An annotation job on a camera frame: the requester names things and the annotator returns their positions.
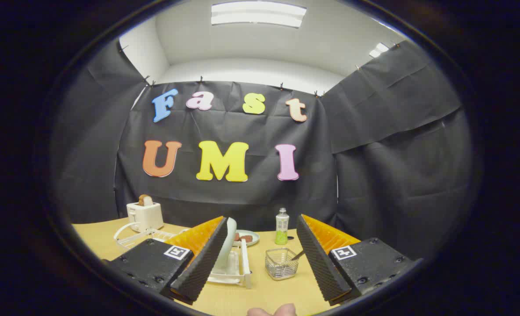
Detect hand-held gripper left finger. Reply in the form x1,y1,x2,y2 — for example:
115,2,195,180
103,216,228,305

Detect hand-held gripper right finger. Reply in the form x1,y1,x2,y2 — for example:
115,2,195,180
296,214,423,306

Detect pale green plate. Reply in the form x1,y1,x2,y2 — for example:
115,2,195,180
213,217,238,270

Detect metal wire basket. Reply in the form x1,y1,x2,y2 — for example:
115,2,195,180
265,248,300,280

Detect white wire dish rack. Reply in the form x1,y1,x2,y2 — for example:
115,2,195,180
113,222,253,289

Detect small plate with food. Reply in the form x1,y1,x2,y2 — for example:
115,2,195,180
233,230,260,247

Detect white drip tray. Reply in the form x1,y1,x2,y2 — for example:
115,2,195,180
208,248,246,285

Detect clear bottle with green drink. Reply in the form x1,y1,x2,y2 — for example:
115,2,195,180
275,208,290,245

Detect white toaster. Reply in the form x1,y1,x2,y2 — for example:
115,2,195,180
126,201,164,233

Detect large ceiling light panel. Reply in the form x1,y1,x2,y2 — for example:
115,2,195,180
211,1,307,29

